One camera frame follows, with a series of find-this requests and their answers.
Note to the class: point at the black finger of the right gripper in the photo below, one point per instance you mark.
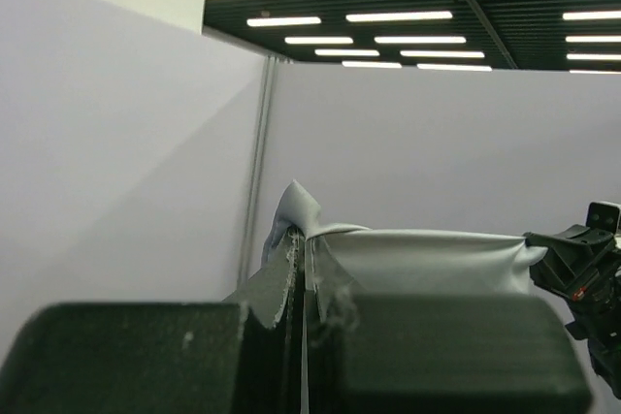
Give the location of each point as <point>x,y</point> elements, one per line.
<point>558,259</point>

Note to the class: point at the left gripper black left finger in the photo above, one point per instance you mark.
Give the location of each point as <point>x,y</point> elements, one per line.
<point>239,355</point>

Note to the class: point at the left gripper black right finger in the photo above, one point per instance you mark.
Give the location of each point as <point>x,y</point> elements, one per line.
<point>386,352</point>

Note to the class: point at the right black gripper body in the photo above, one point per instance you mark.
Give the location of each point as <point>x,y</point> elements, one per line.
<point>595,303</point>

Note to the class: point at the grey fabric pillowcase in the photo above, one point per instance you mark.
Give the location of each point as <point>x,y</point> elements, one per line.
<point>400,262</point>

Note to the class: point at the left aluminium frame post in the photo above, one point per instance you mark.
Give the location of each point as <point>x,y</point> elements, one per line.
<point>256,166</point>

